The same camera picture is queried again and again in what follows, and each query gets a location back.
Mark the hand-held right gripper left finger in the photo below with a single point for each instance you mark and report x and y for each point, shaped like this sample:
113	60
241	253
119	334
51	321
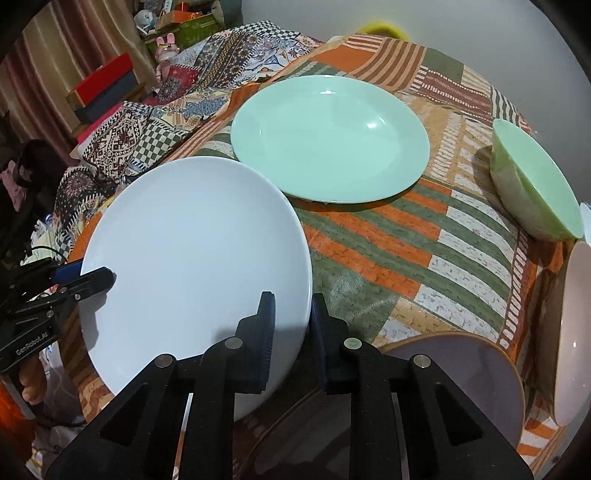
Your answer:
267	344

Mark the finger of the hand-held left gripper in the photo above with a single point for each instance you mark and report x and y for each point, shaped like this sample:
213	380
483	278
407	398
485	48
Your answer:
92	281
67	272

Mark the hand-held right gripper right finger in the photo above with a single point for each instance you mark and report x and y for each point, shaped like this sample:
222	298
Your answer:
321	344

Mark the white plate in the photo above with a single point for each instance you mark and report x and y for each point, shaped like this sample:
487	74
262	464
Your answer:
184	254

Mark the person's left hand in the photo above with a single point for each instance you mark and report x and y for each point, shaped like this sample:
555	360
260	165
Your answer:
33	383

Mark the striped patchwork blanket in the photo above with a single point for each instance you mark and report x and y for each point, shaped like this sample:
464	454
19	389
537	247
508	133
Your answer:
392	258

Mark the lilac plate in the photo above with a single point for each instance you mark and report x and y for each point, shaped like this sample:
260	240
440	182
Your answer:
471	383

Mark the dark blue box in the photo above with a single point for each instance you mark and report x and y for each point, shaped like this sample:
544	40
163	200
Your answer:
111	99

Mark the red box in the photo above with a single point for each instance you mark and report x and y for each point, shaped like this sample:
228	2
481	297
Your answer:
104	76

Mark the mint green plate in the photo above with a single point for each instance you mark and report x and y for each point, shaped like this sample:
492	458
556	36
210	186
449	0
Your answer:
323	138

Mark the striped curtain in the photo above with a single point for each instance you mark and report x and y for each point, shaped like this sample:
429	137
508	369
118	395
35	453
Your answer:
55	55

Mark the patterned quilt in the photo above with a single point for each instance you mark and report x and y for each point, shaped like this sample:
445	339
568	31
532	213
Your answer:
203	92

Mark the pink bunny toy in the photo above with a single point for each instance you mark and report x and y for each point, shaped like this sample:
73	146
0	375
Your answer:
165	55

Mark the pink bowl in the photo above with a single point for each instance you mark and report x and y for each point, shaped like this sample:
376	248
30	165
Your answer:
575	346

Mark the green bowl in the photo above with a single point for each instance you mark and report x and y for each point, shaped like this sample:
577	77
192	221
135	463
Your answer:
531	184

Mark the green box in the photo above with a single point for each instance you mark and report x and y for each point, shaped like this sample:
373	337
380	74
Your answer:
191	32

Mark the yellow plastic basin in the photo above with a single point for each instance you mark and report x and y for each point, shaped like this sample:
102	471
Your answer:
385	27

